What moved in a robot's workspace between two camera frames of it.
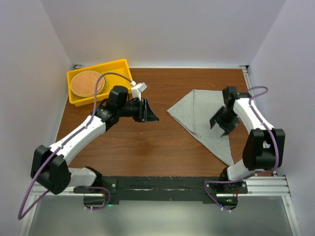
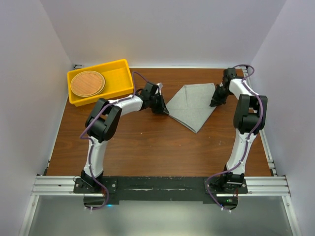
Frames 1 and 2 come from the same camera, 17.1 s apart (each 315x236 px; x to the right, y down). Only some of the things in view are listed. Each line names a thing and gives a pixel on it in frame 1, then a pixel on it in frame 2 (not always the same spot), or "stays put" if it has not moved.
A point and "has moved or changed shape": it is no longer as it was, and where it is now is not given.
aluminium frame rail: [276, 187] stays put
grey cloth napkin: [194, 110] has moved or changed shape
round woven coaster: [83, 84] stays put
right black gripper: [228, 128] -> [216, 100]
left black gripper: [144, 113] -> [161, 109]
